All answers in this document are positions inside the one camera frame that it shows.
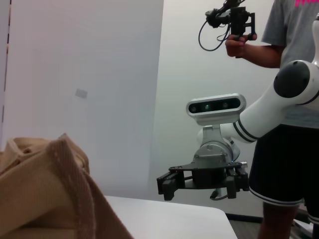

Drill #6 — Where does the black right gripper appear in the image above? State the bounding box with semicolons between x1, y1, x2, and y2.
156;143;250;201

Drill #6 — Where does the black handheld controller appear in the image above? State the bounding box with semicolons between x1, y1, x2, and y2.
205;0;257;42

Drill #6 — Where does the khaki canvas food bag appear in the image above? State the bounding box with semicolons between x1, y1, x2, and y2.
0;133;134;239

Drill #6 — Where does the person's forearm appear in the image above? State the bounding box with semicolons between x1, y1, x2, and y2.
243;43;285;68

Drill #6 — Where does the person's hand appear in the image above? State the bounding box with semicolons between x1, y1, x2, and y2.
225;33;257;58

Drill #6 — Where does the person in grey shirt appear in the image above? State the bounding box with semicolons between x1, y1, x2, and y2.
249;0;319;239

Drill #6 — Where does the white partition board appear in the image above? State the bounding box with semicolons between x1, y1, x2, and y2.
4;0;164;197

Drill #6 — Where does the right gripper cable connector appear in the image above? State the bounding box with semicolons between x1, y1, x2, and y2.
209;187;229;201

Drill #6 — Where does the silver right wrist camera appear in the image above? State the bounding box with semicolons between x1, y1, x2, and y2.
185;93;247;126

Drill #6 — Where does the black controller cable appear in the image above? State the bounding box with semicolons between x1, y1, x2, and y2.
198;19;231;52

